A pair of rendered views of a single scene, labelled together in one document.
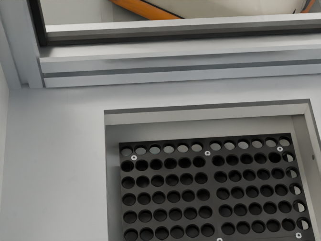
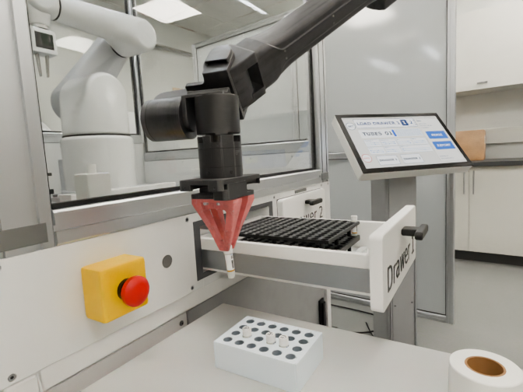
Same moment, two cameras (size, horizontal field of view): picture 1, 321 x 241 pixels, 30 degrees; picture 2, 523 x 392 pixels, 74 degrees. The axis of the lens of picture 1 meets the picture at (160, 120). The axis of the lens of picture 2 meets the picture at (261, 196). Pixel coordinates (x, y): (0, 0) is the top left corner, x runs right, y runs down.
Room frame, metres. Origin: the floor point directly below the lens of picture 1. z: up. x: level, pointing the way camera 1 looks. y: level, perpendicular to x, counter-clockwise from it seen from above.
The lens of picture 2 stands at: (0.94, -0.92, 1.04)
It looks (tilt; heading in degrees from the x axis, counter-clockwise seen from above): 6 degrees down; 128
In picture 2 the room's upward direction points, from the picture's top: 3 degrees counter-clockwise
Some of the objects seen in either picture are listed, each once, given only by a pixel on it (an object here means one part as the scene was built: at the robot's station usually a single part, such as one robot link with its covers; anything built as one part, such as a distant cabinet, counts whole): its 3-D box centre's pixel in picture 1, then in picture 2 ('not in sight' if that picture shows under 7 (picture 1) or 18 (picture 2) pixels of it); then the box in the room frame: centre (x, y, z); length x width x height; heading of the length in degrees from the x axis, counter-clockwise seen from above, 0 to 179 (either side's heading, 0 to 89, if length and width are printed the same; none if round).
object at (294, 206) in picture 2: not in sight; (304, 211); (0.41, -0.04, 0.87); 0.29 x 0.02 x 0.11; 96
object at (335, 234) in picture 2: not in sight; (341, 231); (0.66, -0.33, 0.90); 0.18 x 0.02 x 0.01; 96
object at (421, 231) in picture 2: not in sight; (413, 231); (0.79, -0.31, 0.91); 0.07 x 0.04 x 0.01; 96
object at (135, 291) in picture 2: not in sight; (133, 290); (0.52, -0.67, 0.88); 0.04 x 0.03 x 0.04; 96
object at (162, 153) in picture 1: (206, 147); not in sight; (0.31, -0.05, 0.90); 0.18 x 0.02 x 0.01; 96
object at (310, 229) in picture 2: not in sight; (293, 241); (0.56, -0.34, 0.87); 0.22 x 0.18 x 0.06; 6
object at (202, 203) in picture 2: not in sight; (227, 215); (0.61, -0.58, 0.97); 0.07 x 0.07 x 0.09; 10
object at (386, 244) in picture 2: not in sight; (397, 248); (0.76, -0.32, 0.87); 0.29 x 0.02 x 0.11; 96
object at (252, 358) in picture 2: not in sight; (268, 349); (0.66, -0.56, 0.78); 0.12 x 0.08 x 0.04; 7
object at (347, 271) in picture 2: not in sight; (289, 243); (0.55, -0.34, 0.86); 0.40 x 0.26 x 0.06; 6
